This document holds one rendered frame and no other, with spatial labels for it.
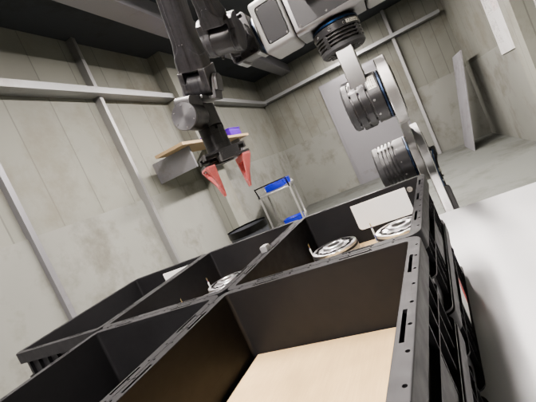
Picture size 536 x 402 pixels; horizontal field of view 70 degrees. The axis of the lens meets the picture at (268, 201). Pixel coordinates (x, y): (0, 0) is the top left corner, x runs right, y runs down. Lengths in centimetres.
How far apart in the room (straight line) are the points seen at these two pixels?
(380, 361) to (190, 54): 67
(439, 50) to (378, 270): 772
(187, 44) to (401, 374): 75
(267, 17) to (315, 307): 88
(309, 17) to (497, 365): 92
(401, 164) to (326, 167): 666
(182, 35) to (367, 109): 53
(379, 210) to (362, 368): 48
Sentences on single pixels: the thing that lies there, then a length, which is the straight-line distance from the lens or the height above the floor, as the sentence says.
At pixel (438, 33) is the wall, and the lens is 818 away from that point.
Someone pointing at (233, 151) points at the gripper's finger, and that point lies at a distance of 85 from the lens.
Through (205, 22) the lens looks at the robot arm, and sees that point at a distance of 105.
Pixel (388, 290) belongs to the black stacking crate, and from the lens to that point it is 50.
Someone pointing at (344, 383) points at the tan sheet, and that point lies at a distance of 46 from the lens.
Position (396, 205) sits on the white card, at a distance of 88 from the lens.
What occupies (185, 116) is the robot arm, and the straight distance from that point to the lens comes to 81.
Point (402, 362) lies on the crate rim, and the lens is 27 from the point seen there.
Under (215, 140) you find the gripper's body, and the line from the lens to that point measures 86.
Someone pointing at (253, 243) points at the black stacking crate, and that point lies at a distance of 100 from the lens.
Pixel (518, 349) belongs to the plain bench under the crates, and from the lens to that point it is 67.
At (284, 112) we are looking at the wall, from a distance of 832.
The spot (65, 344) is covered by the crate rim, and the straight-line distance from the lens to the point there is 91.
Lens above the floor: 107
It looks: 4 degrees down
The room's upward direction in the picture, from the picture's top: 24 degrees counter-clockwise
